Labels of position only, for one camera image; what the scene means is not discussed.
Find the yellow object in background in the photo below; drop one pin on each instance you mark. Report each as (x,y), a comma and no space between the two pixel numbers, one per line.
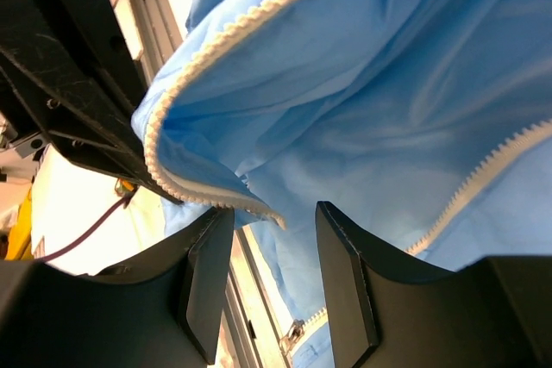
(16,226)

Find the light blue hooded jacket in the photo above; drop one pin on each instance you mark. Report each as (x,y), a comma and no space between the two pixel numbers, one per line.
(427,122)

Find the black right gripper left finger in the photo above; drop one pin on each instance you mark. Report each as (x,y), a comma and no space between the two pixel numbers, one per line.
(175,291)

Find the aluminium front rail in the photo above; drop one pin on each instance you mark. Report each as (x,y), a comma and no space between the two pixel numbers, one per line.
(250,334)

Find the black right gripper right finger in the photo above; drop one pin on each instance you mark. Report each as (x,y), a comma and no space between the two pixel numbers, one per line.
(389,309)

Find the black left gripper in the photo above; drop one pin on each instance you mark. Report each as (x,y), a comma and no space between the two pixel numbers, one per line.
(67,74)

